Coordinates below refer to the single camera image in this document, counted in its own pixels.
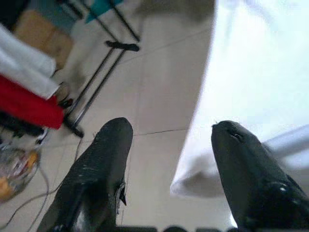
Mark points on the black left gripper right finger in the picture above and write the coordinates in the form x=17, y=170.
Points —
x=253, y=181

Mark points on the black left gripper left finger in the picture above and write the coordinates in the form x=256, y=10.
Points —
x=96, y=169

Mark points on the large white shirt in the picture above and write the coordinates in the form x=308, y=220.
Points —
x=253, y=72

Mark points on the clear bag with snacks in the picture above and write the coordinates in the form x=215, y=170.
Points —
x=17, y=169

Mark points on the red polo shirt striped collar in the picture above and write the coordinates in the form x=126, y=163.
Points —
x=24, y=104

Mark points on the chrome and black clothes rack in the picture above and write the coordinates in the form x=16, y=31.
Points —
x=120, y=46

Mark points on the narrow white garment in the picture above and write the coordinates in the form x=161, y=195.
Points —
x=24, y=62

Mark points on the brown cardboard box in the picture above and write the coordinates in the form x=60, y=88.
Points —
x=43, y=36

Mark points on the teal rug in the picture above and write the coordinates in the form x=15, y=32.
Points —
x=99, y=9

